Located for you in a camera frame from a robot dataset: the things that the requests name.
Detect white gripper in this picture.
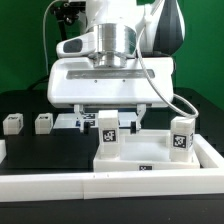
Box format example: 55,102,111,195
47,57,166,134

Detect white square tabletop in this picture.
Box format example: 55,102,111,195
93,129,200,172

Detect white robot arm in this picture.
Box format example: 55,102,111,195
47,0,185,130

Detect white sheet with tags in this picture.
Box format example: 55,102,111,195
53,112,137,129

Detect white right fence bar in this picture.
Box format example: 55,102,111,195
193,134,224,169

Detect white fence bar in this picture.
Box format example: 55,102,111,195
193,134,224,169
0,168,224,202

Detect white front fence bar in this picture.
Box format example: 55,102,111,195
0,168,224,202

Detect white left fence block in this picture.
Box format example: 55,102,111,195
0,140,7,164

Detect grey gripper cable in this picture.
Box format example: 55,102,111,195
136,0,200,120

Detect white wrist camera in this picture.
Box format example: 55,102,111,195
56,32,96,58

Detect black cables on table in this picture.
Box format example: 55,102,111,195
26,74,51,92

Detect white cable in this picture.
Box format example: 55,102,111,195
41,0,63,78

